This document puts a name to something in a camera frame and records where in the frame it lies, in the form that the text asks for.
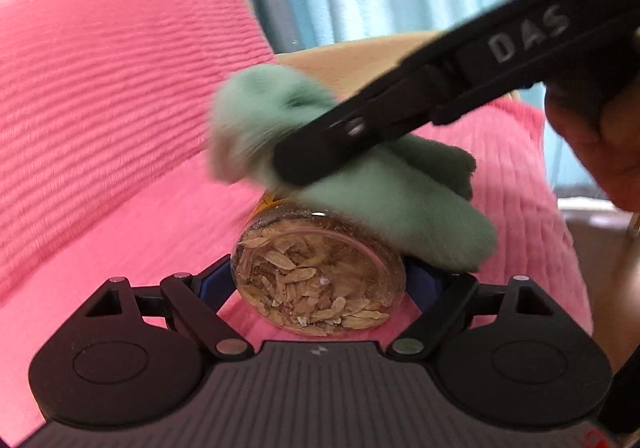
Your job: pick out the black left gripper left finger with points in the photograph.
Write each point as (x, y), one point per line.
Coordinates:
(194, 302)

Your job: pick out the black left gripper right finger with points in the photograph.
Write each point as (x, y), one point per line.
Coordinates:
(441, 298)

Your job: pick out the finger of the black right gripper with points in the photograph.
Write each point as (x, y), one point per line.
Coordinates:
(386, 109)

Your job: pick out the green fluffy cleaning cloth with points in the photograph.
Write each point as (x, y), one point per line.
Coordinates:
(414, 193)

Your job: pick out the clear jar with dried slices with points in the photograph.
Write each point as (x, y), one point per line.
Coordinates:
(313, 272)

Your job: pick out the person's right hand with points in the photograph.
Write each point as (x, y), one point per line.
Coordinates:
(600, 138)

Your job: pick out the pink plush bed blanket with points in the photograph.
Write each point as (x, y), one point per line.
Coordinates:
(184, 222)

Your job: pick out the pink ribbed pillow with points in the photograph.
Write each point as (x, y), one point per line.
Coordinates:
(98, 99)

